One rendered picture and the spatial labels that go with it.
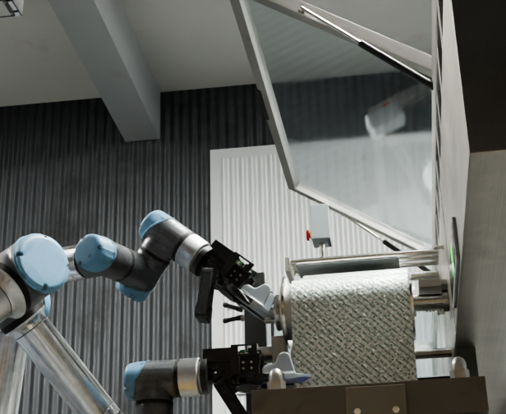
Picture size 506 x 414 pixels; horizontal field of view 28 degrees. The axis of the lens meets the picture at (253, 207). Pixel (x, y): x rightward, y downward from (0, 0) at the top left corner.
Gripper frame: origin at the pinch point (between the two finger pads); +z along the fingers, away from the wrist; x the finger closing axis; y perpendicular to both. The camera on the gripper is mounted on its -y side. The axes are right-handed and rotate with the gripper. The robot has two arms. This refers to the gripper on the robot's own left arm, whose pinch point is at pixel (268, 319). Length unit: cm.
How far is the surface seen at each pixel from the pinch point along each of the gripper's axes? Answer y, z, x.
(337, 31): 54, -20, -21
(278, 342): -2.9, 5.0, -0.9
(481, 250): 17, 37, -59
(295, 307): 3.8, 5.5, -8.2
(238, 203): 88, -144, 298
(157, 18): 128, -215, 228
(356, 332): 6.9, 18.4, -8.3
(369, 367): 2.6, 24.4, -8.2
